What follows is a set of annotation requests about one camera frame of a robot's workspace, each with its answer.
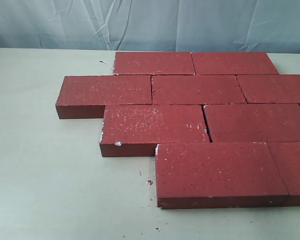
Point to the red brick diagonal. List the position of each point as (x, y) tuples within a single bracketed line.
[(196, 90)]

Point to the red brick front large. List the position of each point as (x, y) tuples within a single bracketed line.
[(217, 175)]

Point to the red brick right second row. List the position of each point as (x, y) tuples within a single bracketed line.
[(270, 88)]

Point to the red brick right third row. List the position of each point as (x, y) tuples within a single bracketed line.
[(253, 122)]

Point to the blue wrinkled backdrop cloth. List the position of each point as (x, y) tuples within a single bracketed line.
[(271, 26)]

